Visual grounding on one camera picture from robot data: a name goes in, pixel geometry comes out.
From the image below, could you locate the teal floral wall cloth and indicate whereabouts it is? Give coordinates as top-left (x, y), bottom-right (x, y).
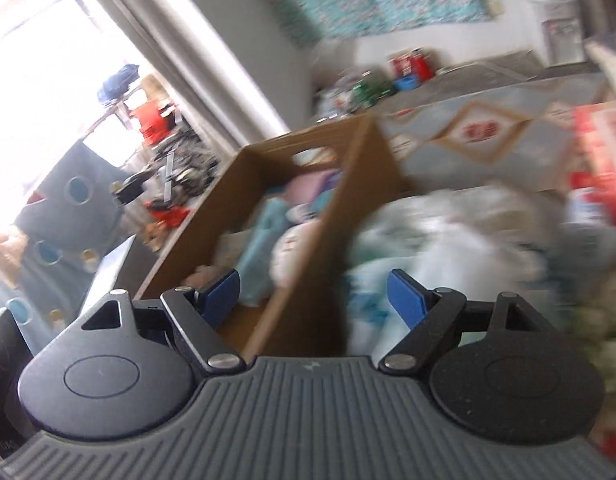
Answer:
top-left (250, 0), bottom-right (491, 48)

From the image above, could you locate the grey fabric bin with circles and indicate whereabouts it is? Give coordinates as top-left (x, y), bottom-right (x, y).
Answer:
top-left (3, 140), bottom-right (129, 331)

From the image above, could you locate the light blue towel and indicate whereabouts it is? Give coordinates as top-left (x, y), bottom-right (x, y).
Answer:
top-left (235, 197), bottom-right (289, 306)

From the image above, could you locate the white plastic bag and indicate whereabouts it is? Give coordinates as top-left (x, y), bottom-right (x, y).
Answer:
top-left (345, 185), bottom-right (564, 356)

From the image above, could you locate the white window curtain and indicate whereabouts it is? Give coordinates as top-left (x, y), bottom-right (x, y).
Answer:
top-left (68, 0), bottom-right (309, 146)

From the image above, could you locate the green can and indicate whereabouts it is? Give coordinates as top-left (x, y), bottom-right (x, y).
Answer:
top-left (365, 80), bottom-right (394, 106)

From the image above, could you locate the red thermos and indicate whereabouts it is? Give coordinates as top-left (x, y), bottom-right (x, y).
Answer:
top-left (410, 47), bottom-right (436, 81)

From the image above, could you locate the red and white snack packet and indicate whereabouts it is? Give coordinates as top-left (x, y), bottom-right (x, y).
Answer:
top-left (570, 102), bottom-right (616, 226)

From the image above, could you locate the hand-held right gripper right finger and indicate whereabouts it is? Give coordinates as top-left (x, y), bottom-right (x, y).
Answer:
top-left (378, 268), bottom-right (546, 376)

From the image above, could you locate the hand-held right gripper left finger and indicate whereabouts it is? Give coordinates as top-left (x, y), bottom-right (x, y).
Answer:
top-left (63, 268), bottom-right (246, 376)

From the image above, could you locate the dark blue cloth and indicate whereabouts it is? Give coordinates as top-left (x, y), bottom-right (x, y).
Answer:
top-left (98, 64), bottom-right (141, 106)

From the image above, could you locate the pink plush toy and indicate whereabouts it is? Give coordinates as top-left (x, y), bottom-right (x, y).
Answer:
top-left (283, 172), bottom-right (334, 206)

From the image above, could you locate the grey flat panel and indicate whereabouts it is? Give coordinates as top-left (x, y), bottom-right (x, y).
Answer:
top-left (80, 234), bottom-right (139, 311)

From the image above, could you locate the white round plush toy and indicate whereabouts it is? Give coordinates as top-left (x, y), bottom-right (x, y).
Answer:
top-left (270, 222), bottom-right (324, 291)

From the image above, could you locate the pomegranate print table cover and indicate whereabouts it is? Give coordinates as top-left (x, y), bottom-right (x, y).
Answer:
top-left (378, 72), bottom-right (616, 196)

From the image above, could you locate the red plastic crate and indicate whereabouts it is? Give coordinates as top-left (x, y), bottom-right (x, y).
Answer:
top-left (130, 100), bottom-right (179, 146)

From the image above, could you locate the brown cardboard box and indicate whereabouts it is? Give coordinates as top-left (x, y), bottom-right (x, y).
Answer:
top-left (135, 112), bottom-right (414, 358)

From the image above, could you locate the white water dispenser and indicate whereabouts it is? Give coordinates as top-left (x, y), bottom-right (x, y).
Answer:
top-left (540, 0), bottom-right (586, 66)

